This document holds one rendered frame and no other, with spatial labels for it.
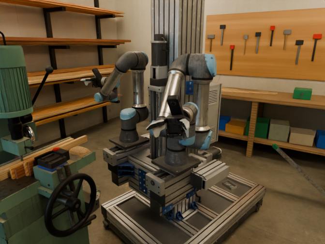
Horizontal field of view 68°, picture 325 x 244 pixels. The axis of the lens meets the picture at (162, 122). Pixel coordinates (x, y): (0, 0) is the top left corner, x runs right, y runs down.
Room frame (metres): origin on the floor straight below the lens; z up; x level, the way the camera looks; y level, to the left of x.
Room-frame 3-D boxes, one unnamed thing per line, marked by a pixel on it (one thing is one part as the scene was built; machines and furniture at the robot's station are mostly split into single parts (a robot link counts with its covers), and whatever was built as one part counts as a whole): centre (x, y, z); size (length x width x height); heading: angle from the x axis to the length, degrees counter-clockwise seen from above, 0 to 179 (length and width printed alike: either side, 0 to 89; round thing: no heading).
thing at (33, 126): (1.32, 0.80, 1.02); 0.09 x 0.07 x 0.12; 152
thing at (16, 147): (1.10, 0.73, 1.03); 0.14 x 0.07 x 0.09; 62
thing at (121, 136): (1.71, 0.26, 0.87); 0.15 x 0.15 x 0.10
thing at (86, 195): (1.26, 0.46, 0.58); 0.12 x 0.08 x 0.08; 62
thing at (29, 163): (1.10, 0.61, 0.94); 0.16 x 0.01 x 0.07; 152
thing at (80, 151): (1.31, 0.50, 0.91); 0.12 x 0.09 x 0.03; 62
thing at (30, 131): (1.26, 0.77, 1.02); 0.12 x 0.03 x 0.12; 62
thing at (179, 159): (1.35, -0.09, 0.87); 0.15 x 0.15 x 0.10
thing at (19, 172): (1.11, 0.64, 0.93); 0.25 x 0.02 x 0.05; 152
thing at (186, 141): (1.06, -0.10, 1.12); 0.11 x 0.08 x 0.11; 69
